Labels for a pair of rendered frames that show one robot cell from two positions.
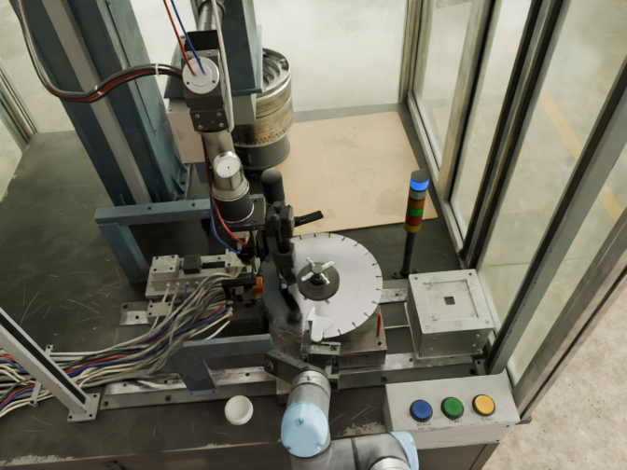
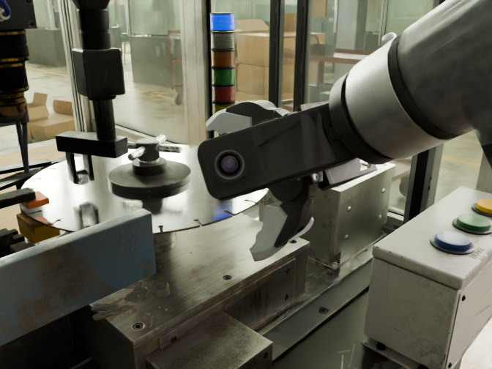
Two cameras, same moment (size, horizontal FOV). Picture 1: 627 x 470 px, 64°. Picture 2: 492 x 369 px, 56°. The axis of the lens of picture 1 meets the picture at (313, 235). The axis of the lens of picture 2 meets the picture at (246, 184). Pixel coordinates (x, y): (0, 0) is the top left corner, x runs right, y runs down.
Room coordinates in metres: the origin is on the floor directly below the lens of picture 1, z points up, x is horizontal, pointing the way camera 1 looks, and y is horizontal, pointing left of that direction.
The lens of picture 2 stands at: (0.24, 0.32, 1.17)
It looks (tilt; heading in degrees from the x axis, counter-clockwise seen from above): 21 degrees down; 315
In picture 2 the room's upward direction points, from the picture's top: straight up
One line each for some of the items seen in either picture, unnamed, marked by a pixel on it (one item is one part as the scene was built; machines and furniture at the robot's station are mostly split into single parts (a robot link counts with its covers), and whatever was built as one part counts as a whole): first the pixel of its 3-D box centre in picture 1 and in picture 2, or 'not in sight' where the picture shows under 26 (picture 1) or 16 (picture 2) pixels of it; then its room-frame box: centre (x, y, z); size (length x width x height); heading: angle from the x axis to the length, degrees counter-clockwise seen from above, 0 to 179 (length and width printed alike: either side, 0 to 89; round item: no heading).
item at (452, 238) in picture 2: (421, 410); (452, 244); (0.41, -0.21, 0.90); 0.04 x 0.04 x 0.02
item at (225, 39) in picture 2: (417, 189); (222, 40); (0.89, -0.27, 1.11); 0.05 x 0.04 x 0.03; 0
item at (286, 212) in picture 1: (282, 235); (91, 2); (0.72, 0.07, 1.17); 0.06 x 0.05 x 0.20; 81
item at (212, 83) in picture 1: (219, 87); not in sight; (0.89, 0.16, 1.45); 0.35 x 0.07 x 0.28; 0
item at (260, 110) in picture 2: (308, 340); (260, 127); (0.51, 0.03, 1.07); 0.09 x 0.02 x 0.05; 172
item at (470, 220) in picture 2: (452, 407); (472, 226); (0.41, -0.28, 0.90); 0.04 x 0.04 x 0.02
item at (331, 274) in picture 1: (318, 278); (149, 170); (0.75, 0.00, 0.96); 0.11 x 0.11 x 0.03
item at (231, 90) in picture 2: (413, 214); (223, 92); (0.89, -0.27, 1.02); 0.05 x 0.04 x 0.03; 0
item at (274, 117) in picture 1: (253, 114); not in sight; (1.52, 0.18, 0.93); 0.31 x 0.31 x 0.36
